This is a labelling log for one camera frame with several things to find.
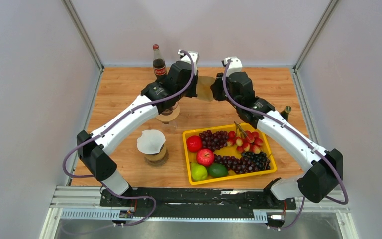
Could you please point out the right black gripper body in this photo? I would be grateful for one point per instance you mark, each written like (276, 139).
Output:
(220, 93)

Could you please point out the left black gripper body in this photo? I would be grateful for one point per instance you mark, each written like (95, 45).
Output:
(191, 91)

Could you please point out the brown paper coffee filter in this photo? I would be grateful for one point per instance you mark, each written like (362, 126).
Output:
(203, 90)

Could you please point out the clear glass dripper cone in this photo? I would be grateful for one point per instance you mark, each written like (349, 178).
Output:
(170, 110)

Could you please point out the white paper coffee filter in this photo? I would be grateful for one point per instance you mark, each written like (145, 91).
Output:
(151, 142)

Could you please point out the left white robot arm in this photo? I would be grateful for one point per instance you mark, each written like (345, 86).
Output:
(94, 149)

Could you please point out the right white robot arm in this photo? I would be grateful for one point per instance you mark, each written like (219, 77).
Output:
(323, 169)

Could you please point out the cola glass bottle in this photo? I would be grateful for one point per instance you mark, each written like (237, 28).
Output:
(159, 65)

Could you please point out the small clear glass cup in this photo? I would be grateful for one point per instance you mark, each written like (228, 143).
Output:
(169, 126)

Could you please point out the red tomato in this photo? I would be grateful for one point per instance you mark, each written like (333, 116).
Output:
(194, 144)

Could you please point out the upper red grape bunch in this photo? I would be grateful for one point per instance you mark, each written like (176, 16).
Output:
(213, 140)

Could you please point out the red cherries bunch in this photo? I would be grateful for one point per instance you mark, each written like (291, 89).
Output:
(245, 141)

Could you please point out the yellow plastic tray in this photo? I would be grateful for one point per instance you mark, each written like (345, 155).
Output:
(225, 153)

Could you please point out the red apple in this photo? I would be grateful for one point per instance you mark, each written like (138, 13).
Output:
(205, 157)

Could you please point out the green glass bottle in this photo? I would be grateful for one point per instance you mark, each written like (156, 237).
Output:
(285, 112)

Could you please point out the lower dark grape bunch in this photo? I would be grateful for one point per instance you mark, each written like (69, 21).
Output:
(247, 163)

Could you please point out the green lime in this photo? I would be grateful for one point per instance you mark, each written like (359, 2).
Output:
(198, 172)

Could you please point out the green avocado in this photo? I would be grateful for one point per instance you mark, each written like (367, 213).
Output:
(217, 170)

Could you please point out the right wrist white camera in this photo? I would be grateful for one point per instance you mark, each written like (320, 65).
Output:
(232, 64)

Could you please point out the wrist white camera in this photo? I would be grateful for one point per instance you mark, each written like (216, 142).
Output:
(232, 64)
(190, 57)

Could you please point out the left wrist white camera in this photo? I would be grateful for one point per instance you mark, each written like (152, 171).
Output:
(190, 57)

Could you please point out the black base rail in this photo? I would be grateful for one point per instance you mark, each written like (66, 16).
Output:
(195, 202)

